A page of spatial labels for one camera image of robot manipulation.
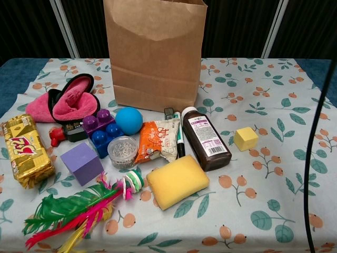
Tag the gold foil biscuit pack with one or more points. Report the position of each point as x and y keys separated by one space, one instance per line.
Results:
x=26 y=150

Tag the brown paper bag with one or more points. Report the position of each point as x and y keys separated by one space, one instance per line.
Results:
x=155 y=66

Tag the clear tub of clips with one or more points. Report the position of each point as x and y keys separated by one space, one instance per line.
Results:
x=122 y=153

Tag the yellow sponge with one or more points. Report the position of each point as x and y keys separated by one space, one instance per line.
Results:
x=176 y=182

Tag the green white marker pen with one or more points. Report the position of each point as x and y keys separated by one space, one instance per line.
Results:
x=181 y=147

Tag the pink cloth black trim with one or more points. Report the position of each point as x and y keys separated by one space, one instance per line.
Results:
x=71 y=105

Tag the purple blue toy block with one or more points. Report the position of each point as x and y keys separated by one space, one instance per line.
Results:
x=105 y=137

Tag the floral print tablecloth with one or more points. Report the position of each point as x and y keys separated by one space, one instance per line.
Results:
x=184 y=232

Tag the small yellow cube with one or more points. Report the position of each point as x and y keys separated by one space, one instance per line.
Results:
x=246 y=139

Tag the colourful feather shuttlecock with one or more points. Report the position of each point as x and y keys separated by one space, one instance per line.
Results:
x=79 y=205

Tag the blue table cover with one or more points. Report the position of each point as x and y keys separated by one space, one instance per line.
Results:
x=15 y=79

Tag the black bottle red cap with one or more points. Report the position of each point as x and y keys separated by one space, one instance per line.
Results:
x=73 y=131

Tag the blue ball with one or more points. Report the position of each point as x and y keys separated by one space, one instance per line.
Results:
x=129 y=121

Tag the small black clip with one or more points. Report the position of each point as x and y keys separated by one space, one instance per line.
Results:
x=169 y=113

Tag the brown liquid bottle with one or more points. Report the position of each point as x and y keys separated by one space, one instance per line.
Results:
x=205 y=139

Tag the purple foam cube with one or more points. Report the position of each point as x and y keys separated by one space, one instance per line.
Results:
x=81 y=163

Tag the orange snack packet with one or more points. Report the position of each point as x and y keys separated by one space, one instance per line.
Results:
x=158 y=139

